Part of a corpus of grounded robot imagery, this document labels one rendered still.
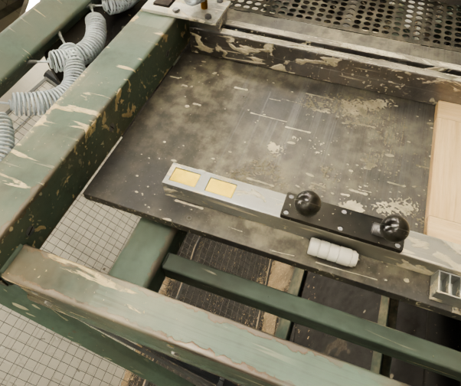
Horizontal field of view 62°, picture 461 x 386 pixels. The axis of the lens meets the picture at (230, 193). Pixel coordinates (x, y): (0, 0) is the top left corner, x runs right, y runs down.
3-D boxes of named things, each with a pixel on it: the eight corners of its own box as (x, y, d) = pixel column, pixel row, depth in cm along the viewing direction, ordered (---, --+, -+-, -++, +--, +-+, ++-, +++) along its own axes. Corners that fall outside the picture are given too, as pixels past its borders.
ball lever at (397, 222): (387, 245, 63) (409, 246, 50) (363, 238, 64) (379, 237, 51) (393, 223, 63) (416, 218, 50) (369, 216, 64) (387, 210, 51)
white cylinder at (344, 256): (305, 256, 65) (352, 271, 64) (308, 248, 63) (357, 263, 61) (309, 242, 67) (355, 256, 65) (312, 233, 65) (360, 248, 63)
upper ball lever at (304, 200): (314, 224, 66) (317, 219, 52) (292, 217, 66) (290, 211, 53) (320, 202, 66) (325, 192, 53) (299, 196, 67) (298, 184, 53)
